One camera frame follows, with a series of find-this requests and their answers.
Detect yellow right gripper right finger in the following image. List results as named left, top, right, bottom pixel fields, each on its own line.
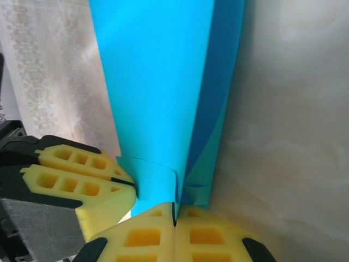
left=174, top=204, right=279, bottom=262

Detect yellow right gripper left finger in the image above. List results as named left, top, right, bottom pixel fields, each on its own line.
left=73, top=201, right=176, bottom=262

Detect blue square paper sheet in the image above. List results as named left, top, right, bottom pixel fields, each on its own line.
left=88, top=0, right=248, bottom=219

